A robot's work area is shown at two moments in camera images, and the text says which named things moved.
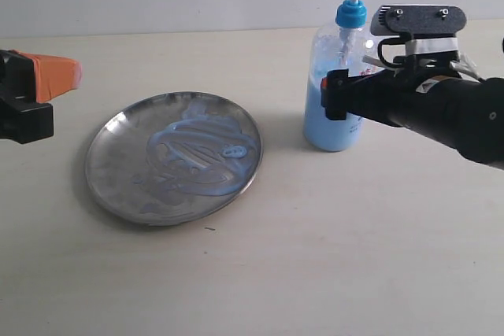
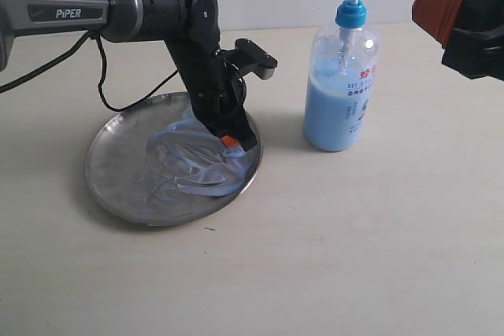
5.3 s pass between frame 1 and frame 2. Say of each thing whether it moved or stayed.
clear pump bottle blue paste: stayed
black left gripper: moved
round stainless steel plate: stayed
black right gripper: moved
